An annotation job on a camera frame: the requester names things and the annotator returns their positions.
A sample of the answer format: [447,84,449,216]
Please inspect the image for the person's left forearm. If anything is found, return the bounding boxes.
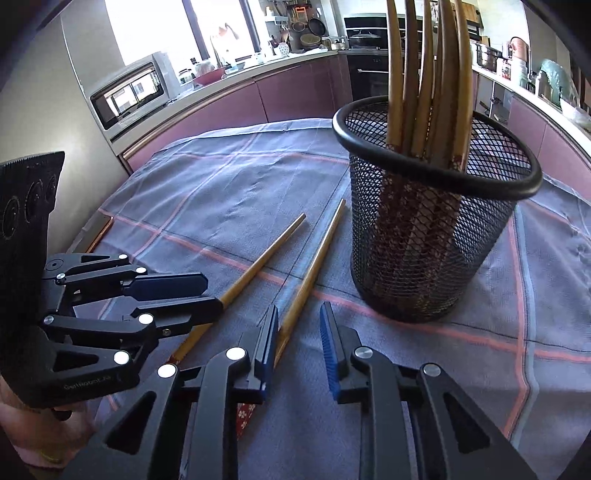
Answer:
[0,378,95,467]

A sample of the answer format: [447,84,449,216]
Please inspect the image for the black mesh utensil holder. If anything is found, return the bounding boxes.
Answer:
[332,96,543,323]

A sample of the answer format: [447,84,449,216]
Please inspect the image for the kitchen window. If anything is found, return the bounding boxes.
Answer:
[104,0,259,70]

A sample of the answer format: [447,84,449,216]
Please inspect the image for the pink kitchen cabinets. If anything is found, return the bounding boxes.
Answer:
[475,74,591,176]
[121,53,352,174]

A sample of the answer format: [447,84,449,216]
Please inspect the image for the copper coloured kettle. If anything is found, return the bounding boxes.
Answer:
[508,36,531,70]

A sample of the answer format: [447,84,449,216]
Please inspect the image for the black pot with glass lid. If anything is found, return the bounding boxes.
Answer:
[348,31,384,49]

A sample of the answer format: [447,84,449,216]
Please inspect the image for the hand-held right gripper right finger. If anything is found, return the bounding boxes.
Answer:
[320,301,539,480]

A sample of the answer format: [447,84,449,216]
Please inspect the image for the silver toaster oven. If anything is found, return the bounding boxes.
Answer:
[89,52,178,141]

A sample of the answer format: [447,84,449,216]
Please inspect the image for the green glass container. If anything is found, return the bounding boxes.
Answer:
[538,59,578,104]

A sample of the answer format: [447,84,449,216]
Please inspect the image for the blue plaid tablecloth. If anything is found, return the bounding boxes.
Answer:
[74,117,591,480]

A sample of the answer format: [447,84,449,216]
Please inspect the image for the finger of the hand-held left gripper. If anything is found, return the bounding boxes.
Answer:
[44,253,209,301]
[41,295,225,357]

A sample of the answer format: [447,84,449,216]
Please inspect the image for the black range hood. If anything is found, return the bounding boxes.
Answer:
[344,15,389,31]

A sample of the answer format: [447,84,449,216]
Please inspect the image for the black built-in oven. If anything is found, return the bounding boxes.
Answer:
[346,52,391,100]

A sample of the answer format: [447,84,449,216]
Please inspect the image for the copper coloured bar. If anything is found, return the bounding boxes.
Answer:
[85,216,115,254]

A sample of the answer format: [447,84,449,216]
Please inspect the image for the stainless steel pot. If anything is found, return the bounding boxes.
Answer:
[475,42,504,72]

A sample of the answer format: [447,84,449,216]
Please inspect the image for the red bowl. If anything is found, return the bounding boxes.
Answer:
[193,68,227,88]

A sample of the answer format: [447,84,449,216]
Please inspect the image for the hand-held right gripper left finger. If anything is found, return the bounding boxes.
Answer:
[60,304,281,480]

